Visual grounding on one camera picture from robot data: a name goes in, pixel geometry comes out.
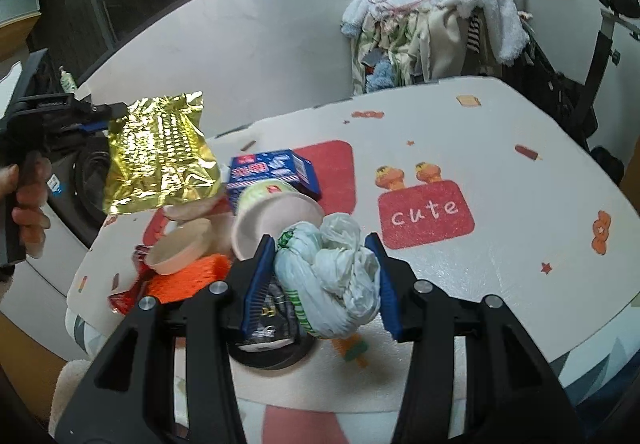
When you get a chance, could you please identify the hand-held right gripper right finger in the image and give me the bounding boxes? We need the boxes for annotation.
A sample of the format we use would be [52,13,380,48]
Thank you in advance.
[364,232,576,444]

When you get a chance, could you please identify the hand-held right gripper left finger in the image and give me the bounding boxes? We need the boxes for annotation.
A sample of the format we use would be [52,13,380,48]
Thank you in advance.
[50,234,278,444]

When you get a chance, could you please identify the white plastic bag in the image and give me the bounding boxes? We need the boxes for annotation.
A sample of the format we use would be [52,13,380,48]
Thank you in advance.
[274,213,383,340]

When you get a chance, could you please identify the gold foil packet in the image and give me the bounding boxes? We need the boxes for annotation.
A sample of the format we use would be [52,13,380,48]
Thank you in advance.
[102,91,222,215]

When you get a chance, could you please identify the blue cardboard box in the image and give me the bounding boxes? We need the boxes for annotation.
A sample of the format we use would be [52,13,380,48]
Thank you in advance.
[227,149,322,215]

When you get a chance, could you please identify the person's left hand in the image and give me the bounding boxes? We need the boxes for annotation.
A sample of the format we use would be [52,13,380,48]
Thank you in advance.
[0,159,54,259]

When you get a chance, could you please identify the black printed packet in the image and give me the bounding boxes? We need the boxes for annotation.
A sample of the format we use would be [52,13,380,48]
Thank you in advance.
[245,274,301,351]

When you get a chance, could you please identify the white paper noodle cup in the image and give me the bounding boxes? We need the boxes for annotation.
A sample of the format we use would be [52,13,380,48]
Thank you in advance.
[232,181,326,262]

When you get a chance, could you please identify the orange foam net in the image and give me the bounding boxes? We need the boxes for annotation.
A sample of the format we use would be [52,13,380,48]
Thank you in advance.
[145,254,233,301]

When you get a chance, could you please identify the black round bowl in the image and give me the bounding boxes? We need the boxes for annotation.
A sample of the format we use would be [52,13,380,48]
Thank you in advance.
[227,334,313,372]

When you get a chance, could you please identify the grey washing machine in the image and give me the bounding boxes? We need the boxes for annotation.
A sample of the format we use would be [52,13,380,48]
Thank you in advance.
[25,144,117,295]

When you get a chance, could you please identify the beige fluffy cushion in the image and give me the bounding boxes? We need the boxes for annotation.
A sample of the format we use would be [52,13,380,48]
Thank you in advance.
[49,358,92,430]

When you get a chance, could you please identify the pile of clothes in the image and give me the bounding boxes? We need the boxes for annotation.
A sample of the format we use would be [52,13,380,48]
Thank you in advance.
[341,0,531,94]

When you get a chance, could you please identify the black exercise bike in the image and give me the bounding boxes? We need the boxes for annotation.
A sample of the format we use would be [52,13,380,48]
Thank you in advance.
[465,0,640,155]

